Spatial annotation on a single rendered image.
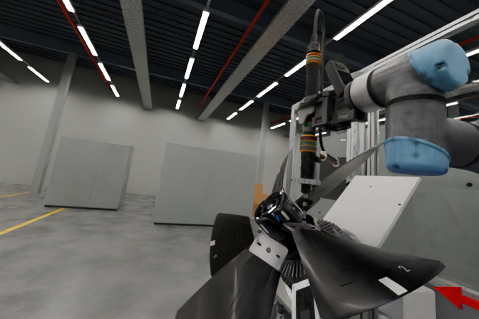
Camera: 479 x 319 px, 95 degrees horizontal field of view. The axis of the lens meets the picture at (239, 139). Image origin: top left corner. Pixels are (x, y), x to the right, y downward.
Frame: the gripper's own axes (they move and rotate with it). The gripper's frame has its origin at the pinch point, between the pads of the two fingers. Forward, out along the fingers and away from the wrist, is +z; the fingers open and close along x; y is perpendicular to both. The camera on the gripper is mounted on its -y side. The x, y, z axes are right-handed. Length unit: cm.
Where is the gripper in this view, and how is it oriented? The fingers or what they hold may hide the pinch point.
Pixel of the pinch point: (304, 110)
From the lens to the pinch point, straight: 67.0
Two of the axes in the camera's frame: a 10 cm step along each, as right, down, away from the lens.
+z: -3.2, 1.3, 9.4
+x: 9.4, 1.6, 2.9
